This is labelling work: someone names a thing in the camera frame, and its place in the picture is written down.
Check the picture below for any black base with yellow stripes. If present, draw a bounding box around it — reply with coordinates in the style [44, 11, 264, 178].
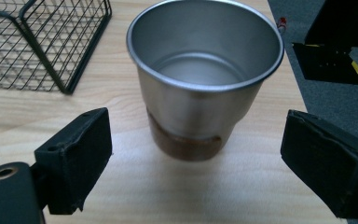
[292, 41, 358, 87]

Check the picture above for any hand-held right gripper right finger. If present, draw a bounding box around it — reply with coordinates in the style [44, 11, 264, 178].
[280, 108, 358, 220]

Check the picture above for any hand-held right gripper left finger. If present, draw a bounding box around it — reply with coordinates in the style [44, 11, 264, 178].
[33, 106, 113, 217]

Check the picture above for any small red object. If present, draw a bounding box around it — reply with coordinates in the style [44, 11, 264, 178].
[276, 16, 288, 34]

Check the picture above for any black wire basket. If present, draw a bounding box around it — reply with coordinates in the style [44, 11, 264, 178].
[0, 0, 113, 96]

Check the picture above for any metal cup with brown base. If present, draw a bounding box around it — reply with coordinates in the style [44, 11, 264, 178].
[126, 0, 285, 162]

